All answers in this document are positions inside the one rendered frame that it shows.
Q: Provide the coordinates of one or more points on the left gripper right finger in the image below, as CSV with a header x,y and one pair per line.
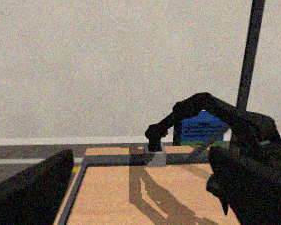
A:
x,y
252,189

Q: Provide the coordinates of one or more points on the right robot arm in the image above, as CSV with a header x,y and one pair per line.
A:
x,y
250,127

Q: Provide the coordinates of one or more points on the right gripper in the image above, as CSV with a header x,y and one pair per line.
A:
x,y
213,187

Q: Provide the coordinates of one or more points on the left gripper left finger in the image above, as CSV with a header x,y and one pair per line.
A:
x,y
34,196

